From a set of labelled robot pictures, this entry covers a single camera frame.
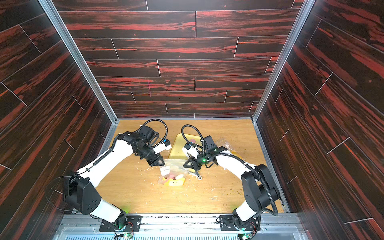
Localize clear resealable bag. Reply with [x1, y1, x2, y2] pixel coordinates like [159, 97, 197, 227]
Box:
[159, 159, 188, 187]
[216, 138, 242, 158]

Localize metal tongs white tips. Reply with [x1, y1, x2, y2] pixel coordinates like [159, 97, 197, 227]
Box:
[188, 171, 203, 180]

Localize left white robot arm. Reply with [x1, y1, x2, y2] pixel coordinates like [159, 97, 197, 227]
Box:
[63, 132, 172, 230]

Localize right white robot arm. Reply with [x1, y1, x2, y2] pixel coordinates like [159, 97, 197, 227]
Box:
[182, 136, 281, 230]

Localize yellow plastic tray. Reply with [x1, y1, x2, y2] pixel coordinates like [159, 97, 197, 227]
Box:
[169, 134, 201, 161]

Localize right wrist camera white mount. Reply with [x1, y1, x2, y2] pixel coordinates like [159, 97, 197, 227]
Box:
[182, 143, 199, 159]

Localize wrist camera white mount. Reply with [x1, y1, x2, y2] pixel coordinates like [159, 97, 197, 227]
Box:
[182, 143, 199, 159]
[153, 139, 172, 154]

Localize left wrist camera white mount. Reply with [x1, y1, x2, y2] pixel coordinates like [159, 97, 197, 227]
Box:
[153, 139, 172, 154]

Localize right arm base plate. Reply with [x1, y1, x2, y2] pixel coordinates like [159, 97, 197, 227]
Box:
[216, 215, 261, 232]

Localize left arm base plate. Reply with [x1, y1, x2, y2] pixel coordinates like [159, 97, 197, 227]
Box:
[99, 215, 142, 233]

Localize front aluminium rail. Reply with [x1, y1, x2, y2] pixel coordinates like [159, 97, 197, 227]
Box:
[53, 214, 310, 240]

